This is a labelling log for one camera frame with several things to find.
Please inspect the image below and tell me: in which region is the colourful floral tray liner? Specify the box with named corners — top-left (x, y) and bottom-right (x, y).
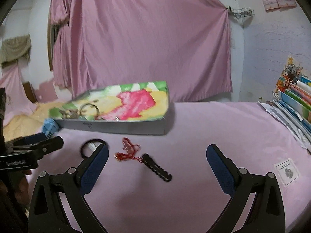
top-left (49, 81), bottom-right (169, 122)

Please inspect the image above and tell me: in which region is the red string bracelet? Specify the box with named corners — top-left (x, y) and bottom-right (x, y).
top-left (114, 137), bottom-right (144, 163)

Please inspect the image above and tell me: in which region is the stack of books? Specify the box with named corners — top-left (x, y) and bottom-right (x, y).
top-left (258, 56), bottom-right (310, 151)

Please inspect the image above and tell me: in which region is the yellow bed cover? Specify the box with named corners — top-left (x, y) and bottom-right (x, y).
top-left (3, 102), bottom-right (64, 142)

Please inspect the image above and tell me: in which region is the left hand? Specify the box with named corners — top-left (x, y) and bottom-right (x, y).
top-left (1, 169), bottom-right (32, 212)

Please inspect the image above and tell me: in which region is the tied pink window curtain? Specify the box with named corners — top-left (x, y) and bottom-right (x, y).
top-left (50, 0), bottom-right (73, 88)

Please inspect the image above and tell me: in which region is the grey tray box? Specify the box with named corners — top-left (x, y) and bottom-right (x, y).
top-left (48, 80), bottom-right (176, 136)

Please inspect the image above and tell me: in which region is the blue digital watch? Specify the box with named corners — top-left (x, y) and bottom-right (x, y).
top-left (42, 118), bottom-right (60, 138)

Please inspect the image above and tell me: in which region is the brown hair tie with flower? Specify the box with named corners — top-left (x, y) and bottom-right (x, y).
top-left (79, 103), bottom-right (104, 121)

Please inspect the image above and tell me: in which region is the small plastic bag label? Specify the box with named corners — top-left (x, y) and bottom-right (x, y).
top-left (273, 158), bottom-right (300, 186)

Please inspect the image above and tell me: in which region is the pink sheet on headboard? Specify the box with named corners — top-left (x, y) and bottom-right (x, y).
top-left (1, 65), bottom-right (37, 126)

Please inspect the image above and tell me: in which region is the white hair clip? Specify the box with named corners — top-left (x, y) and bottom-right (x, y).
top-left (85, 142), bottom-right (101, 151)

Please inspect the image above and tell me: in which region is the pink tablecloth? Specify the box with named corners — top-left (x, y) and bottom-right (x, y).
top-left (28, 102), bottom-right (310, 232)

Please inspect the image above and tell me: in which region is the large pink curtain sheet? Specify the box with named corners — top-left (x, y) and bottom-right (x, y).
top-left (69, 0), bottom-right (232, 102)

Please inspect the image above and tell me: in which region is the brown window frame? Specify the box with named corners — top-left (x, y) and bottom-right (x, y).
top-left (47, 10), bottom-right (59, 72)

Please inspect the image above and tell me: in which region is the olive green hanging cloth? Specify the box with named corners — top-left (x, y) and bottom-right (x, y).
top-left (1, 34), bottom-right (32, 65)

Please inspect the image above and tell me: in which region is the black hair tie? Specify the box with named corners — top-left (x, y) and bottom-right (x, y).
top-left (80, 138), bottom-right (109, 160)

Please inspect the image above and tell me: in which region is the wire wall shelf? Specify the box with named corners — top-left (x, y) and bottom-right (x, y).
top-left (227, 6), bottom-right (255, 19)

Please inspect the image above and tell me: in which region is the wooden headboard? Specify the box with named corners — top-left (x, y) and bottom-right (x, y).
top-left (23, 82), bottom-right (37, 103)

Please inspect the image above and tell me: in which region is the black hair clip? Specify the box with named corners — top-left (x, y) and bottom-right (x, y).
top-left (142, 154), bottom-right (172, 182)

